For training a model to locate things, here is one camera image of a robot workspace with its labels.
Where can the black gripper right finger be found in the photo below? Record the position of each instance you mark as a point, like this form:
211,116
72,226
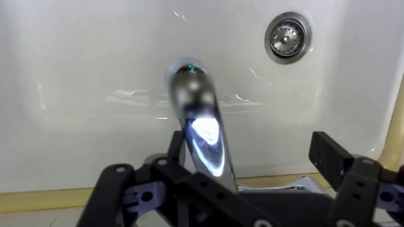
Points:
357,189

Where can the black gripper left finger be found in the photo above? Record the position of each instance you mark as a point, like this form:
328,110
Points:
202,202

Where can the white sink basin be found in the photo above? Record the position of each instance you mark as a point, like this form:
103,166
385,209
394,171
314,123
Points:
83,105

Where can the metal sink drain strainer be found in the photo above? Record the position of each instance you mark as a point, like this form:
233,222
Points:
288,38

